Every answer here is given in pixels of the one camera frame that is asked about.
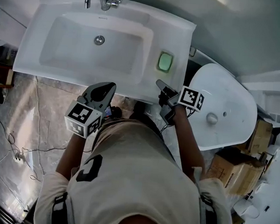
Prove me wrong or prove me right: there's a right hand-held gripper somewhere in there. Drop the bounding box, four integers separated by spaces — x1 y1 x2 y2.
152 79 206 127

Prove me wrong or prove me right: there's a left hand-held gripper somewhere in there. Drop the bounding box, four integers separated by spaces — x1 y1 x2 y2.
62 78 118 141

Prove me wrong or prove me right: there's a pale green soap dish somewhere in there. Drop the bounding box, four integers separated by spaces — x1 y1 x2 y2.
156 49 176 74

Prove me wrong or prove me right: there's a green rounded plastic object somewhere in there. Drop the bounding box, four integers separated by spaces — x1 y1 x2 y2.
158 52 173 72

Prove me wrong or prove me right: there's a person's left forearm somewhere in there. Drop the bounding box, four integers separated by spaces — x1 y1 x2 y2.
55 131 98 178

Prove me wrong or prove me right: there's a person's right forearm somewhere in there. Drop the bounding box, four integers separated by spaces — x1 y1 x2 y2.
168 106 211 177

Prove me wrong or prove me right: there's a white rectangular sink basin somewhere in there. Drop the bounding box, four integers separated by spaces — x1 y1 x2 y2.
10 0 197 106

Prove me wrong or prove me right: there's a white oval bathtub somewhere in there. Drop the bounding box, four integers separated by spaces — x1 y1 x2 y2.
182 61 261 155

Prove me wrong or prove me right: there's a person's beige shirt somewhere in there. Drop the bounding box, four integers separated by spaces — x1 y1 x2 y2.
33 112 241 224

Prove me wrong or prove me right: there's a wooden stool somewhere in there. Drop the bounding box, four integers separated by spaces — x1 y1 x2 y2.
0 64 16 91

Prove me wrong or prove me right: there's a large cardboard box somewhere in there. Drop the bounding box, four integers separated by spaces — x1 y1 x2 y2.
204 150 267 198

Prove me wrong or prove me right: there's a flat cardboard box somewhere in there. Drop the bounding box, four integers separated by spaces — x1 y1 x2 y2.
247 118 275 156

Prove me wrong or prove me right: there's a white power strip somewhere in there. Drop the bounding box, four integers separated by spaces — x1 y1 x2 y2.
13 154 26 165

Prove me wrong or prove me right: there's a white toilet tank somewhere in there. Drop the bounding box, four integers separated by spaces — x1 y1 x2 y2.
0 7 30 49

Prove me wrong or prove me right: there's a white ceramic toilet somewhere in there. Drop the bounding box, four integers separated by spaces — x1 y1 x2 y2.
232 197 262 220

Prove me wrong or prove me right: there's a small cardboard box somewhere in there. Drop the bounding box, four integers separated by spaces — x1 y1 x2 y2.
230 210 246 224

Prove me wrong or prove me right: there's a white cable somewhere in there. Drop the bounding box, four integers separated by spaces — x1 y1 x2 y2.
27 75 54 182

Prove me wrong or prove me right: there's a black shoulder strap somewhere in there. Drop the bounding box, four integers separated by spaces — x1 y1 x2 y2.
51 191 69 224
197 195 217 224

